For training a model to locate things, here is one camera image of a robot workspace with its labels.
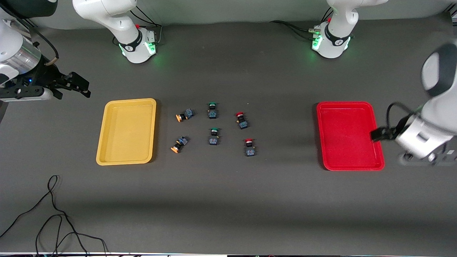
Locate yellow plastic tray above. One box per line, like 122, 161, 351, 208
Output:
96, 98, 157, 166

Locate black left arm base cables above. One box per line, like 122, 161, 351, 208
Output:
270, 7, 334, 40

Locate dark grey table mat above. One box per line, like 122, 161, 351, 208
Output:
0, 14, 457, 255

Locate red mushroom push button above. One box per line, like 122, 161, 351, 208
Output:
244, 138, 257, 157
235, 112, 249, 130

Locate black arm base cables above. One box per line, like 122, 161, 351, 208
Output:
270, 7, 334, 40
112, 5, 163, 47

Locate black right arm base cables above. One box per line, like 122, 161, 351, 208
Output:
112, 5, 163, 47

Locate thin black loose cable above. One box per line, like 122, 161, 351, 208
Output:
35, 214, 108, 257
0, 175, 89, 257

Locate red plastic tray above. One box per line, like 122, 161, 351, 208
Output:
316, 101, 385, 171

